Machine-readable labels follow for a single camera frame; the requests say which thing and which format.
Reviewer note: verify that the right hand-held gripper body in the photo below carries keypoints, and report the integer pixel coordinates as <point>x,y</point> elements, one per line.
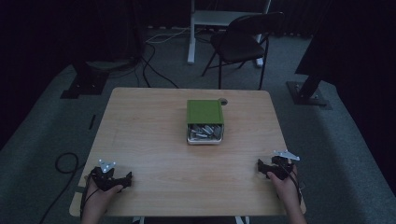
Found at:
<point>280,169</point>

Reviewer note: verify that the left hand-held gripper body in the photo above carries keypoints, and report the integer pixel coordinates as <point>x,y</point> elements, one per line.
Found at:
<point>104,180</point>

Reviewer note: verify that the white drawer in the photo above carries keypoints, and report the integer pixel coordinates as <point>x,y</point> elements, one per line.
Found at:
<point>204,141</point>

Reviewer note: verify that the green drawer box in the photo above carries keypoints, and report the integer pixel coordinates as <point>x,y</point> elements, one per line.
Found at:
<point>205,112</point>

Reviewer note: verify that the person's left hand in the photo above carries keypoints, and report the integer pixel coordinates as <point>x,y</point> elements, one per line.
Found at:
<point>98,200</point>

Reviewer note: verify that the person's right hand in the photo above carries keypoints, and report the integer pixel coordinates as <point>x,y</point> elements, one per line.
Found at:
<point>288,189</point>

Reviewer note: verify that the white table leg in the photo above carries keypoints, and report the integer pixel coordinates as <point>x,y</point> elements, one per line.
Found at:
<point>242,220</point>
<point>139,220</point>

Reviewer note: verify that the black marker pen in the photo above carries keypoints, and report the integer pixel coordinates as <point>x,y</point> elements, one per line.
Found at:
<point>92,122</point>

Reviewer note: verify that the pile of small metal parts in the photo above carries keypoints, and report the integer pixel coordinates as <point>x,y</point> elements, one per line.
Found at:
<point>205,131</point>

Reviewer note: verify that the round table grommet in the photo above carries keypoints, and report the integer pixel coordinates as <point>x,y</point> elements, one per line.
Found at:
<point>223,100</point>

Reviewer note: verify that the black metal stand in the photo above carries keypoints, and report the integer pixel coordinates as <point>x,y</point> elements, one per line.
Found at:
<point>306,93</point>
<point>85,82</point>

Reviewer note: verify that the black folding chair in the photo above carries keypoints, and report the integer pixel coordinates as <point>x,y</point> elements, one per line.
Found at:
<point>238,46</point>

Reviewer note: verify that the dark curtain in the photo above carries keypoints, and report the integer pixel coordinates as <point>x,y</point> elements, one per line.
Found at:
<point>31,46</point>
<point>358,46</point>

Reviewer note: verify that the white desk frame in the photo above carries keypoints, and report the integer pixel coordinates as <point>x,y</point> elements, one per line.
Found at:
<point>211,18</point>

